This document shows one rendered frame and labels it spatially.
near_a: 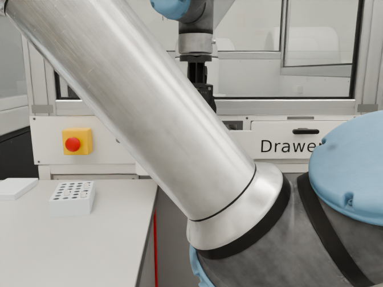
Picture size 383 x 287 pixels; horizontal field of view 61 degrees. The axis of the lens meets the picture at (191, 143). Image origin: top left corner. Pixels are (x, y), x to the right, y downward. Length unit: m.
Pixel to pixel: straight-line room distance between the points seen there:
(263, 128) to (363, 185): 0.70
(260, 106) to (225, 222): 0.70
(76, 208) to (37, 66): 0.44
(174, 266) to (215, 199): 0.86
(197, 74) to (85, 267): 0.43
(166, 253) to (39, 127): 0.55
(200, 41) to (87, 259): 0.47
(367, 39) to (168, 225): 0.80
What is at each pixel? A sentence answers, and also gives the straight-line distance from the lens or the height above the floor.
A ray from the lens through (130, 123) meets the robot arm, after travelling 0.27.
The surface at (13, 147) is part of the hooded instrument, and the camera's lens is 1.75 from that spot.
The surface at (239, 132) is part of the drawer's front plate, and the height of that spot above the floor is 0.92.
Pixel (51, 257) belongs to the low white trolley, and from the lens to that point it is 0.64.
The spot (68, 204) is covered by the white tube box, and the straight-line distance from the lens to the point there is 0.77.
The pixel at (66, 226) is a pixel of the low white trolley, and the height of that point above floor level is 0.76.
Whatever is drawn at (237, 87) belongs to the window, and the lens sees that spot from 0.97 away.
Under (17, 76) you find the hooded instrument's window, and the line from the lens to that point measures 1.79.
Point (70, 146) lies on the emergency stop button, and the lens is 0.94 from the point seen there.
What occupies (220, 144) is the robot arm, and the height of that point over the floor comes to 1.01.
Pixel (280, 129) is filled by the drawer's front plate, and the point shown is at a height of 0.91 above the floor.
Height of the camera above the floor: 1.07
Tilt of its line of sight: 12 degrees down
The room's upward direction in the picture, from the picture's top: straight up
